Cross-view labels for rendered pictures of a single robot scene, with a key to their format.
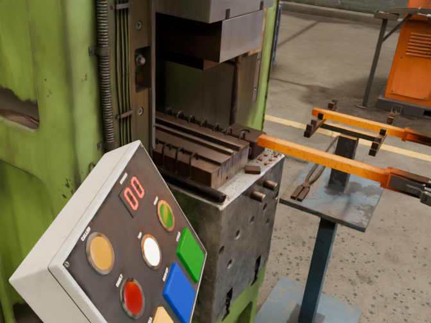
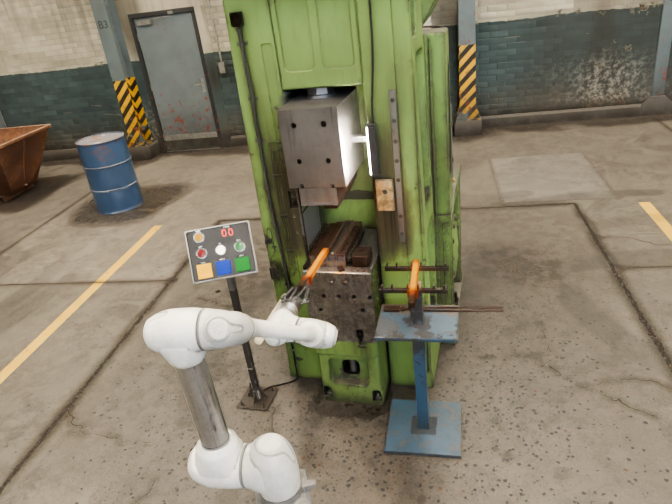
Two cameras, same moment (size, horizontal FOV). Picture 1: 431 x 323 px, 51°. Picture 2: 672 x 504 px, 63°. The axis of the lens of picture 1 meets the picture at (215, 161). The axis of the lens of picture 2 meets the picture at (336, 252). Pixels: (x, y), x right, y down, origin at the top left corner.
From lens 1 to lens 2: 278 cm
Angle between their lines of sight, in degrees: 67
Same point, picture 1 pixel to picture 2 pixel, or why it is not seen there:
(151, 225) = (228, 244)
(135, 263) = (210, 247)
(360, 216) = (386, 334)
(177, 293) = (221, 266)
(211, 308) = not seen: hidden behind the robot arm
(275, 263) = (475, 397)
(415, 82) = not seen: outside the picture
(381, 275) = (523, 467)
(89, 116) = (265, 210)
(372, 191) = (424, 334)
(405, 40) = not seen: outside the picture
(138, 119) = (293, 219)
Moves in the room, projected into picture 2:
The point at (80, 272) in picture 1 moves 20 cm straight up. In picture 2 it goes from (189, 236) to (179, 201)
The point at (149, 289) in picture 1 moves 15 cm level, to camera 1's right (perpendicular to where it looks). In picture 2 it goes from (210, 256) to (213, 269)
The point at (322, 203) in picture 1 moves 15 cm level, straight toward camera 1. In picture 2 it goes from (389, 318) to (359, 321)
